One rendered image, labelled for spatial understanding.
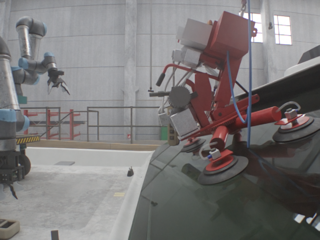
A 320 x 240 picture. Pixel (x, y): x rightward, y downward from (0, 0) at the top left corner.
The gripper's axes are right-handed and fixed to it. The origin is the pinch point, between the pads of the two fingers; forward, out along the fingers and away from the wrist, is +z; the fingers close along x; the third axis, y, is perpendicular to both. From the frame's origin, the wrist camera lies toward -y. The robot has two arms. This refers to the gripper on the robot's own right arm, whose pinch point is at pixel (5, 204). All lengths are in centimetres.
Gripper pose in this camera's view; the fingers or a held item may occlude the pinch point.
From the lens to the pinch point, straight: 95.4
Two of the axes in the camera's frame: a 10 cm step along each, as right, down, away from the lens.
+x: -0.2, 0.0, 10.0
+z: 0.0, 10.0, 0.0
